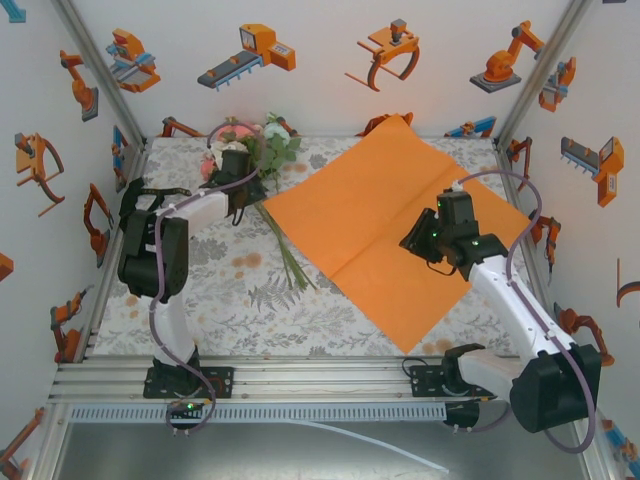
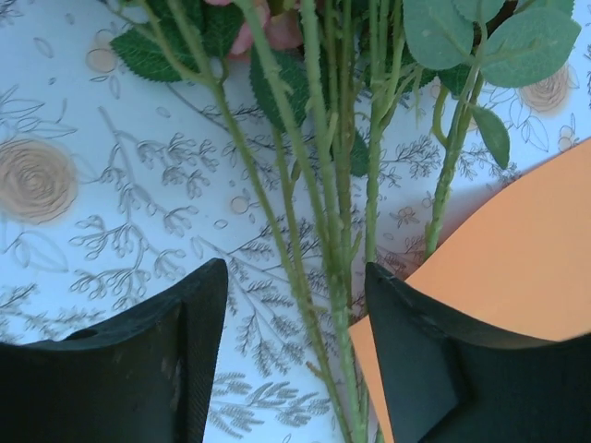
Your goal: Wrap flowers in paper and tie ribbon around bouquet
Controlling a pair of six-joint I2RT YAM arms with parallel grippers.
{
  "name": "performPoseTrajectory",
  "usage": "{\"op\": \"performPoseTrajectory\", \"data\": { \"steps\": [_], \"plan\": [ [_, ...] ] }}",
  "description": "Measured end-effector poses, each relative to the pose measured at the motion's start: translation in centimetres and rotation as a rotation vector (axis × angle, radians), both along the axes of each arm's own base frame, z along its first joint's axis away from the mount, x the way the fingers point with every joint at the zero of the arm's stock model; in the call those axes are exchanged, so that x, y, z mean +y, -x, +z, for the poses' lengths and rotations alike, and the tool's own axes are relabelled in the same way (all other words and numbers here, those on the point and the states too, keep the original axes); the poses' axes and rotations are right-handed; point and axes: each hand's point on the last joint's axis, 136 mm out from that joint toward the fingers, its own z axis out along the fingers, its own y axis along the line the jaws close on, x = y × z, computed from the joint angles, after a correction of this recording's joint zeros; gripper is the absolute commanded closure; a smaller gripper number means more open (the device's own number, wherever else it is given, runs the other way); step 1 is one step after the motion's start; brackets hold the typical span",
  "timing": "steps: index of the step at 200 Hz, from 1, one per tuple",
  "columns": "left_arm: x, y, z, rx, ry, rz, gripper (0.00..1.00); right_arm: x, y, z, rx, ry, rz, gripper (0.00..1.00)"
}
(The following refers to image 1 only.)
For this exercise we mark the artificial flower bouquet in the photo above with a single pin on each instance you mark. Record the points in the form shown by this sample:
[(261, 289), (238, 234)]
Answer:
[(280, 150)]

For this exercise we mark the black printed ribbon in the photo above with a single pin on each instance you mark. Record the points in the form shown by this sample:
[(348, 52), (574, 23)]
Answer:
[(170, 191)]

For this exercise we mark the orange wrapping paper sheet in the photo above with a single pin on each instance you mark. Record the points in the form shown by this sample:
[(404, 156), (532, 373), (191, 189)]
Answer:
[(350, 200)]

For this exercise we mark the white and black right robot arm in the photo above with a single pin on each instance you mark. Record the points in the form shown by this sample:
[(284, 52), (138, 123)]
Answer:
[(497, 300)]

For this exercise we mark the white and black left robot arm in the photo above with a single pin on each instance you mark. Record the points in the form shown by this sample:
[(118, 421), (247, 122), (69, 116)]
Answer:
[(172, 325)]

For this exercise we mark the floral patterned table mat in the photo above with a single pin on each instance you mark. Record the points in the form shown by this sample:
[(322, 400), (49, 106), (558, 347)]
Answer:
[(225, 300)]

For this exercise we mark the black controller board green LED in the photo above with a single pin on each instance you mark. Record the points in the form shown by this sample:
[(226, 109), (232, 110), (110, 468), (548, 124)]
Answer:
[(187, 407)]

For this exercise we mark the thin white tube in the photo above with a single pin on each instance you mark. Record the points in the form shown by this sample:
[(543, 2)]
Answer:
[(380, 444)]

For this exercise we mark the aluminium table side rail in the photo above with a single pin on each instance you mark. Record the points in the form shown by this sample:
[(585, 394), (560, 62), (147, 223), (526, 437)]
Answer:
[(96, 320), (504, 160)]

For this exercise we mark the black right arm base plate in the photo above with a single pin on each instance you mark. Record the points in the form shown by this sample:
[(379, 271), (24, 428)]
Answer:
[(422, 380)]

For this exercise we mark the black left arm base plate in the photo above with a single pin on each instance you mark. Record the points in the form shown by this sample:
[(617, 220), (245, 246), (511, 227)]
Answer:
[(225, 380)]

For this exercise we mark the slanted aluminium frame post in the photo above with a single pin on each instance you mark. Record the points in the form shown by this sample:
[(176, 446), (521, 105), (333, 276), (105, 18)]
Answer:
[(545, 70), (100, 70)]

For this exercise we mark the aluminium frame rail with grooves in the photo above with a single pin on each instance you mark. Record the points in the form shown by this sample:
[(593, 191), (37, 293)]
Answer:
[(320, 380)]

